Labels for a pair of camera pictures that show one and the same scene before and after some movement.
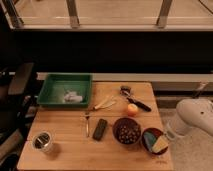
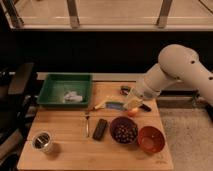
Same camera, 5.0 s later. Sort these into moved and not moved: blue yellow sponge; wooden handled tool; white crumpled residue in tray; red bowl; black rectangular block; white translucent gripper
Moved: blue yellow sponge; white translucent gripper
Not moved: wooden handled tool; white crumpled residue in tray; red bowl; black rectangular block
